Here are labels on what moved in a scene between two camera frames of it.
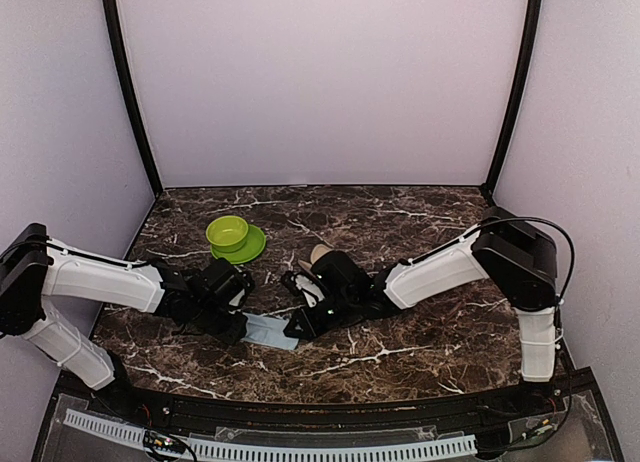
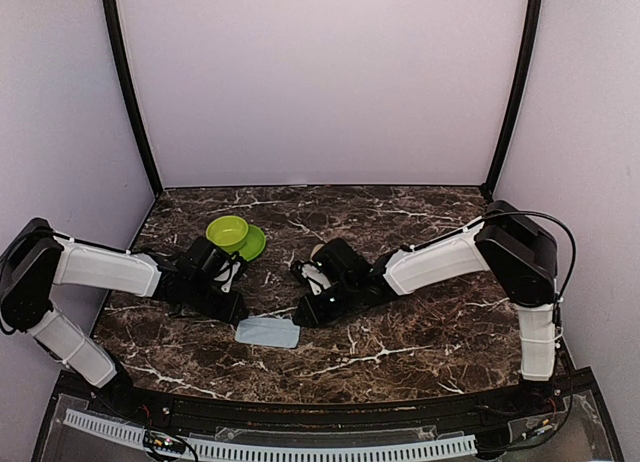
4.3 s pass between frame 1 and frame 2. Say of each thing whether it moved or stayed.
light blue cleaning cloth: stayed
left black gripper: moved
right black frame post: stayed
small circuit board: stayed
